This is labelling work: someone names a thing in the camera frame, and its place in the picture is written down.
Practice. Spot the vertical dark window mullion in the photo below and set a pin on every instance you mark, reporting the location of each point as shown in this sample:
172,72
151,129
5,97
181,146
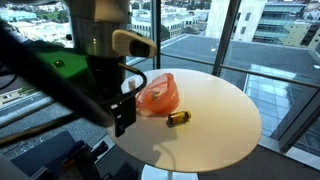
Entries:
156,33

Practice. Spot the slanted dark window mullion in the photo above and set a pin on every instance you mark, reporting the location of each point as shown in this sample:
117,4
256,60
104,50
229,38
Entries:
225,36

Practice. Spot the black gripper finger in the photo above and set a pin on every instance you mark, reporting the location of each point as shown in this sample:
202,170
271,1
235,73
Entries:
121,129

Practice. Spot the orange plastic bag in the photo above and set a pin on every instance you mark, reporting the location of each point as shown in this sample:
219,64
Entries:
160,100

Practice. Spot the small white bottle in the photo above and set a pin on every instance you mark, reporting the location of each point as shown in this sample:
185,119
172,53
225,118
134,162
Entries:
132,83

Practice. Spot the glass fronted building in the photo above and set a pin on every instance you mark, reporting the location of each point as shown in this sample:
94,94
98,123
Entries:
283,23

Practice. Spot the white item inside bag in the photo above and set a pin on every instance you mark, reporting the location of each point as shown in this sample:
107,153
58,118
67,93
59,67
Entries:
156,93

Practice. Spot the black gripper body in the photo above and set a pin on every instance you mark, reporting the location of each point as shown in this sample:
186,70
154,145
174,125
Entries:
126,110

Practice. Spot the dark window corner frame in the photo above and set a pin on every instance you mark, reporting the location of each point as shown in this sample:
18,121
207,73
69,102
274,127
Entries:
300,123

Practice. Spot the grey window handrail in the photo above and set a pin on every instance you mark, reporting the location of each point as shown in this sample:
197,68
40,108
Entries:
260,74

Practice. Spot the dark flat panel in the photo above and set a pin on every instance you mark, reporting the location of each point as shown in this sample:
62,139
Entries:
40,155

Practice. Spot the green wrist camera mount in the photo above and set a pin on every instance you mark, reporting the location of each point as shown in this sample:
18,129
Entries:
73,65

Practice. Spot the white office building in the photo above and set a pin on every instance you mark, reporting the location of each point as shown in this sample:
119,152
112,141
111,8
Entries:
230,20

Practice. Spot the yellow bottle with black cap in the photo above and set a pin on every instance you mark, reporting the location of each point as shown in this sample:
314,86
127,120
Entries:
179,117

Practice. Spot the black device with orange part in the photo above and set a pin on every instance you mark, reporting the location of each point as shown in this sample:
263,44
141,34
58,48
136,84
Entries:
78,163

